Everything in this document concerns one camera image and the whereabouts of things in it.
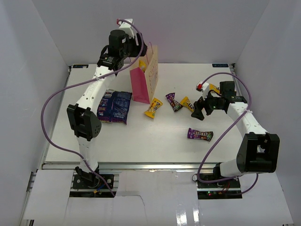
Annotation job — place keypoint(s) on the yellow snack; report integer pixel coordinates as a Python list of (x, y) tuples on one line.
[(142, 65)]

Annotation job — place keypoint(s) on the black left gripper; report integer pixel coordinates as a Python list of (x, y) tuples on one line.
[(137, 49)]

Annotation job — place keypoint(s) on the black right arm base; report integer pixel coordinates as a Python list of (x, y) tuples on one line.
[(230, 189)]

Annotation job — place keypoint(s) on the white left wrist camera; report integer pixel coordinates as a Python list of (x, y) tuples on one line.
[(127, 28)]

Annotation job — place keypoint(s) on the aluminium table edge rail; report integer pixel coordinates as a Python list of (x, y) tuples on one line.
[(125, 166)]

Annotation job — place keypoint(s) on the beige pink paper bag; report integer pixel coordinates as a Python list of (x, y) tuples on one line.
[(144, 83)]

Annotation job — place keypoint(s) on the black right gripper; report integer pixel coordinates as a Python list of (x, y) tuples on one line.
[(200, 104)]

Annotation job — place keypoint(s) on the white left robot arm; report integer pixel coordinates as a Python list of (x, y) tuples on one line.
[(83, 115)]

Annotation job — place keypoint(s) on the brown purple m&m's packet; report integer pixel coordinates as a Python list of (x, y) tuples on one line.
[(176, 106), (202, 135)]

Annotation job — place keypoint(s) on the blue purple snack bag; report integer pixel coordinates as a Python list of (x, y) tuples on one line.
[(120, 106), (105, 106)]

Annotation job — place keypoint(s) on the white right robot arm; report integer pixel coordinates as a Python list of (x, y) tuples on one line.
[(258, 152)]

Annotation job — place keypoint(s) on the brown purple M&M's packet front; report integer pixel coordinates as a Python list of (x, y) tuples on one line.
[(202, 135)]

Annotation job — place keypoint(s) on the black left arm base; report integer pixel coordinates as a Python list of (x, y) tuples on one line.
[(88, 181)]

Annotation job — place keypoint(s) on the yellow m&m's packet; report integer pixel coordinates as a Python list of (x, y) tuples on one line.
[(214, 88), (187, 103), (155, 105)]

